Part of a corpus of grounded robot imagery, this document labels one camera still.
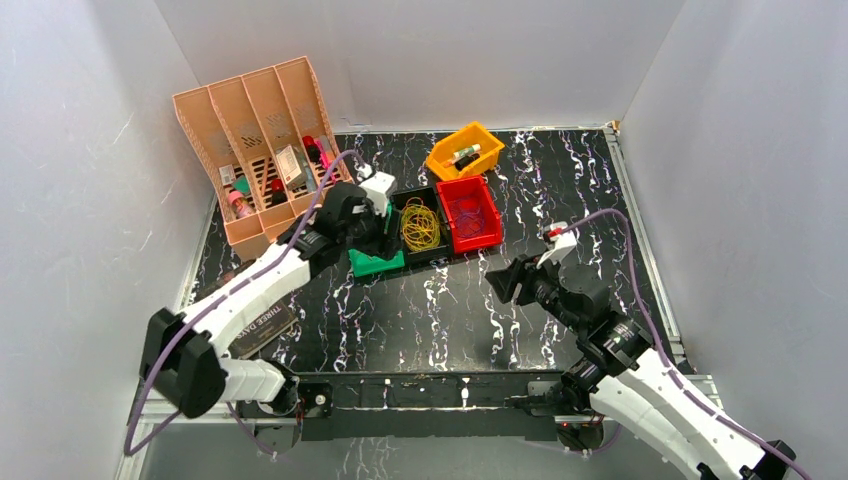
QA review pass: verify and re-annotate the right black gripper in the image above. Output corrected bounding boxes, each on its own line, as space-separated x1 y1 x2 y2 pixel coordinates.
484 248 584 335

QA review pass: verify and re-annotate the green plastic bin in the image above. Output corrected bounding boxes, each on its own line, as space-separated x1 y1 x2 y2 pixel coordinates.
348 227 405 277

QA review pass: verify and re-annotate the red plastic bin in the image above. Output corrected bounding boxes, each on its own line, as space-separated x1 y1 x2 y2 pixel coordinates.
436 176 504 254

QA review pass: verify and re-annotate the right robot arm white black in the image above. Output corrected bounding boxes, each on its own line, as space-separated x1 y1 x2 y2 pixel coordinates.
485 256 795 479

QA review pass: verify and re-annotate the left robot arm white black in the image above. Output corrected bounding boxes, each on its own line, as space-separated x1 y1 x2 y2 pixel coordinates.
140 172 400 419

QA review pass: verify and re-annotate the pink pen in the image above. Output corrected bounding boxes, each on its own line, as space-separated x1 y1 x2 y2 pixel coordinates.
315 135 335 173

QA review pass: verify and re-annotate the white box in organizer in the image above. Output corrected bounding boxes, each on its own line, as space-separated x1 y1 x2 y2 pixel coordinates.
274 145 311 191

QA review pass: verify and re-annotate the red capped dark bottle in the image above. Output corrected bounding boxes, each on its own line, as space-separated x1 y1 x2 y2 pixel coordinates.
270 178 288 207

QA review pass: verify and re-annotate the black plastic bin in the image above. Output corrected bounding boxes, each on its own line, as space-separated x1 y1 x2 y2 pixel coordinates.
391 186 453 267

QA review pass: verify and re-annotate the pink bottle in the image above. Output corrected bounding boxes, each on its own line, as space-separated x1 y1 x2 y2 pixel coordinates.
227 190 255 219

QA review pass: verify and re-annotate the pink plastic file organizer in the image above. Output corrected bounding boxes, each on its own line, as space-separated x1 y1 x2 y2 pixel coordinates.
173 56 340 261

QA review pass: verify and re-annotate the dark book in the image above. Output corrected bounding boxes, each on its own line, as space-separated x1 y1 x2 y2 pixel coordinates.
192 260 299 359

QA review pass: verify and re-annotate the black marker in yellow bin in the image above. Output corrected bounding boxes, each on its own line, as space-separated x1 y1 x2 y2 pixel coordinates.
453 153 480 171

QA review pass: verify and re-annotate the glue stick in yellow bin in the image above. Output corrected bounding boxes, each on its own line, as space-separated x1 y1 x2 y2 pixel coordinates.
452 144 481 163

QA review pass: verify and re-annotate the yellow plastic bin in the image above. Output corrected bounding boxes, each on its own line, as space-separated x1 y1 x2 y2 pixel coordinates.
425 121 505 181

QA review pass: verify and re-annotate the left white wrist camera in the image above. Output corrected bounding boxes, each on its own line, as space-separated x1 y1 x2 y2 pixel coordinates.
358 167 397 217

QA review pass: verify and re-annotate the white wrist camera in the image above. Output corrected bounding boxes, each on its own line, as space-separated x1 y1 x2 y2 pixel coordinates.
535 221 577 268
358 167 397 217

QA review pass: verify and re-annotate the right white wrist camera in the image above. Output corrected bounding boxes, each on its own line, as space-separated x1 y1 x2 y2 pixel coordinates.
535 221 577 268

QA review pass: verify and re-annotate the yellow green wire coil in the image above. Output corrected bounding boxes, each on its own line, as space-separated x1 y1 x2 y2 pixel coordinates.
399 197 444 254

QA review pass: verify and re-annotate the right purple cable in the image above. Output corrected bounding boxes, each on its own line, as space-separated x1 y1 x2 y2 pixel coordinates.
549 207 815 480

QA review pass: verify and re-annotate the purple cable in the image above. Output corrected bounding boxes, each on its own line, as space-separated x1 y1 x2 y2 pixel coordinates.
123 149 369 458
549 207 815 480

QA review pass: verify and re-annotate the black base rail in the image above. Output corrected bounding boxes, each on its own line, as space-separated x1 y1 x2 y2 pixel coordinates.
298 370 610 451

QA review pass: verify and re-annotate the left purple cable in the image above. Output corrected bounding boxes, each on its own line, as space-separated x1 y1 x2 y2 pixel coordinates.
123 149 369 458

